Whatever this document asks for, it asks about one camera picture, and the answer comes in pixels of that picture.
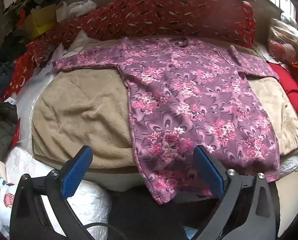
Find dark grey jacket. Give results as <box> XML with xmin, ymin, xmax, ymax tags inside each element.
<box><xmin>0</xmin><ymin>101</ymin><xmax>20</xmax><ymax>160</ymax></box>

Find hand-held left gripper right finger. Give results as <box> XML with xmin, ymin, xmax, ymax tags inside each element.
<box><xmin>193</xmin><ymin>145</ymin><xmax>281</xmax><ymax>240</ymax></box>

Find black cable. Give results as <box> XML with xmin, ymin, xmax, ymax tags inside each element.
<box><xmin>82</xmin><ymin>221</ymin><xmax>129</xmax><ymax>240</ymax></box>

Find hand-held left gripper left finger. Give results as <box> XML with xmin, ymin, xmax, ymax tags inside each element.
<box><xmin>10</xmin><ymin>145</ymin><xmax>97</xmax><ymax>240</ymax></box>

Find red star print cloth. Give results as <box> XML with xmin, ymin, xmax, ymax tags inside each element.
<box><xmin>0</xmin><ymin>52</ymin><xmax>43</xmax><ymax>103</ymax></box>

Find beige fleece blanket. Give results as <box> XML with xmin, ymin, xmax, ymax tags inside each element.
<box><xmin>31</xmin><ymin>36</ymin><xmax>298</xmax><ymax>193</ymax></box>

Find purple floral shirt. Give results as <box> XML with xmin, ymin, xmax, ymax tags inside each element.
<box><xmin>52</xmin><ymin>37</ymin><xmax>281</xmax><ymax>205</ymax></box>

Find plush doll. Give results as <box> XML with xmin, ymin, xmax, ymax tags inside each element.
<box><xmin>268</xmin><ymin>19</ymin><xmax>298</xmax><ymax>75</ymax></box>

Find red patterned blanket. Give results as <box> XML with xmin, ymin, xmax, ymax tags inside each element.
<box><xmin>26</xmin><ymin>0</ymin><xmax>256</xmax><ymax>63</ymax></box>

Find plain red cloth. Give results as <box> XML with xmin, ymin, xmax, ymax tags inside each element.
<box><xmin>268</xmin><ymin>62</ymin><xmax>298</xmax><ymax>128</ymax></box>

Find white quilt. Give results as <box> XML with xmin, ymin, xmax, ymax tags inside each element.
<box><xmin>5</xmin><ymin>145</ymin><xmax>298</xmax><ymax>230</ymax></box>

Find dark blue clothes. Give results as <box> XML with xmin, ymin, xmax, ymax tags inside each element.
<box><xmin>0</xmin><ymin>30</ymin><xmax>29</xmax><ymax>100</ymax></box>

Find white plastic bag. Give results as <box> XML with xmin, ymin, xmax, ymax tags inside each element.
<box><xmin>56</xmin><ymin>0</ymin><xmax>97</xmax><ymax>23</ymax></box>

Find clear plastic packaging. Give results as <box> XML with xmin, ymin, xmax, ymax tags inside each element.
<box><xmin>5</xmin><ymin>29</ymin><xmax>89</xmax><ymax>153</ymax></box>

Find dark cloth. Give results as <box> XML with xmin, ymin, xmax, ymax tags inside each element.
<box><xmin>109</xmin><ymin>187</ymin><xmax>219</xmax><ymax>240</ymax></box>

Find yellow box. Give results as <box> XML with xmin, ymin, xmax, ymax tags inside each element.
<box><xmin>24</xmin><ymin>5</ymin><xmax>58</xmax><ymax>39</ymax></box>

